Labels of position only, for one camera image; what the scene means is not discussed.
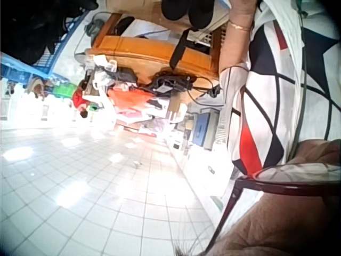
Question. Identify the white vented appliance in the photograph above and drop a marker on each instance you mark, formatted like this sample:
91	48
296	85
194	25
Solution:
213	24

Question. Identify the blue metal rack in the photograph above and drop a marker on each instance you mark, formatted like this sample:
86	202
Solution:
53	57

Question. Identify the heap of black bags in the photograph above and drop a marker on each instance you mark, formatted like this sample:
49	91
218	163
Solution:
34	24

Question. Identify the person's legs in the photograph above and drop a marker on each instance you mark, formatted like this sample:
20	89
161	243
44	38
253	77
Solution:
186	10

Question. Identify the orange wooden table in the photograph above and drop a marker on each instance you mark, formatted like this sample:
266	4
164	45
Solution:
138	53

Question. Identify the white paper sheet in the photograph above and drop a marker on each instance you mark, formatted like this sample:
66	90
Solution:
146	28

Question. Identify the black power adapter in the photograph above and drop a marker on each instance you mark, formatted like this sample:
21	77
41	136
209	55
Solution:
167	84

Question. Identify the heap of bags and clutter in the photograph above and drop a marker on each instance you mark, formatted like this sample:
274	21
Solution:
106	73

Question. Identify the blue box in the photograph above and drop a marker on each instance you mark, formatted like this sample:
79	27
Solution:
201	128

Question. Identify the orange cloth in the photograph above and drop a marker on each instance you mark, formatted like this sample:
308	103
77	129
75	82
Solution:
130	100

